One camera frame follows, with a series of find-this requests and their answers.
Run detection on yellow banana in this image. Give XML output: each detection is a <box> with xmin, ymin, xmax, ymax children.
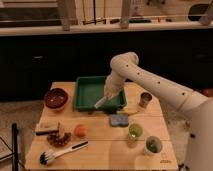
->
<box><xmin>118</xmin><ymin>108</ymin><xmax>139</xmax><ymax>116</ymax></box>

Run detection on green plastic tray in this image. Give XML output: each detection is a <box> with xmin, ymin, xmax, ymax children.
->
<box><xmin>73</xmin><ymin>76</ymin><xmax>127</xmax><ymax>112</ymax></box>

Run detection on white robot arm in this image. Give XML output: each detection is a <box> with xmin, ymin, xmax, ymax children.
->
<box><xmin>104</xmin><ymin>52</ymin><xmax>213</xmax><ymax>171</ymax></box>

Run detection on white dish brush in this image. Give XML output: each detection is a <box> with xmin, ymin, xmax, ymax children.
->
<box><xmin>39</xmin><ymin>141</ymin><xmax>89</xmax><ymax>165</ymax></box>

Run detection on blue-grey towel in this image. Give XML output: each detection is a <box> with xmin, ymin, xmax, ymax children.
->
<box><xmin>94</xmin><ymin>97</ymin><xmax>107</xmax><ymax>109</ymax></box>

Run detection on green translucent cup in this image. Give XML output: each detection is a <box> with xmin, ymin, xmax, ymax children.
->
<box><xmin>128</xmin><ymin>123</ymin><xmax>143</xmax><ymax>140</ymax></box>

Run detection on blue sponge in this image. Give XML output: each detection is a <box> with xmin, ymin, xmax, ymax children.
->
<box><xmin>110</xmin><ymin>114</ymin><xmax>129</xmax><ymax>127</ymax></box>

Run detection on black-handled scrub block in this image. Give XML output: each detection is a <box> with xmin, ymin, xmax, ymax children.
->
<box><xmin>35</xmin><ymin>122</ymin><xmax>60</xmax><ymax>135</ymax></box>

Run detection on black metal stand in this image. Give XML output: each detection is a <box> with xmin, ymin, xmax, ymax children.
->
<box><xmin>0</xmin><ymin>123</ymin><xmax>19</xmax><ymax>171</ymax></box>

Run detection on dark red bowl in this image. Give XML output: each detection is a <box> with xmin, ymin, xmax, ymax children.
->
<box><xmin>44</xmin><ymin>88</ymin><xmax>68</xmax><ymax>111</ymax></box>

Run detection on white mug green inside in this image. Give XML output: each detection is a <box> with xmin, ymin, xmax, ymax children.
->
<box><xmin>143</xmin><ymin>136</ymin><xmax>163</xmax><ymax>156</ymax></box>

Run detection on orange fruit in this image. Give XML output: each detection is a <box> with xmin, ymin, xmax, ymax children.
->
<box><xmin>74</xmin><ymin>124</ymin><xmax>87</xmax><ymax>138</ymax></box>

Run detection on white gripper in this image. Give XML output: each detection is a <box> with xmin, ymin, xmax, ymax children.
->
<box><xmin>104</xmin><ymin>83</ymin><xmax>120</xmax><ymax>99</ymax></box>

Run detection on metal cup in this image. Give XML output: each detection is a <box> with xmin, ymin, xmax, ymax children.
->
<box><xmin>139</xmin><ymin>92</ymin><xmax>152</xmax><ymax>108</ymax></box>

